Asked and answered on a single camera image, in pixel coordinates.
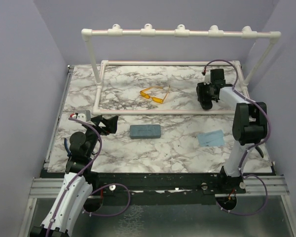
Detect blue-handled pliers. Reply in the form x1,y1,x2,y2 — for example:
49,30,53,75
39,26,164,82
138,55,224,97
64,138,71,157

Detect black glasses case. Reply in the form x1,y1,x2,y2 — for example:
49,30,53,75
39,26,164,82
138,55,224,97
200,100,213,110

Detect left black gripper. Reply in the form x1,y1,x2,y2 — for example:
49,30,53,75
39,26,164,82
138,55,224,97
85,115,118,157

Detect blue-grey glasses case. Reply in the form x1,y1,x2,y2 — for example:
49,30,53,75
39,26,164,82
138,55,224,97
130,124,161,139

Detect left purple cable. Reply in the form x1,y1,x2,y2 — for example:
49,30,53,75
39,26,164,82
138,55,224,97
45,115,131,237

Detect orange plastic sunglasses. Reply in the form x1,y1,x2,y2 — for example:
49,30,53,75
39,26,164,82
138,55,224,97
140,86,171,104

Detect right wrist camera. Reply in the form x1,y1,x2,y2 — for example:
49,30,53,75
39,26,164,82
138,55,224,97
202,71,211,85

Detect purple cable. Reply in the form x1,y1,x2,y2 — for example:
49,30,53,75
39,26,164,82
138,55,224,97
203,59,272,216
45,115,131,237

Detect white PVC pipe rack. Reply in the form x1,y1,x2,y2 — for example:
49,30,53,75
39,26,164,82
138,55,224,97
81,24,281,115

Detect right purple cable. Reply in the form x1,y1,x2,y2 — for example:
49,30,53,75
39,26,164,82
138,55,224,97
203,59,272,216

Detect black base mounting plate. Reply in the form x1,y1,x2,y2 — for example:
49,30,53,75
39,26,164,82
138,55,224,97
86,172,246,206

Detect black tool right edge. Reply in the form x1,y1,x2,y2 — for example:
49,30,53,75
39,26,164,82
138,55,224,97
255,146,264,158

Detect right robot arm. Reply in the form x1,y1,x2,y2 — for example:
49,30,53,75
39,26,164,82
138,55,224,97
196,69,268,193

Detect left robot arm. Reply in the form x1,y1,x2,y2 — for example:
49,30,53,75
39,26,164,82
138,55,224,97
29,114,118,237

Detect aluminium extrusion rail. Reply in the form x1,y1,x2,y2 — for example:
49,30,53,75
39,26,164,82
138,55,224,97
29,178,63,198

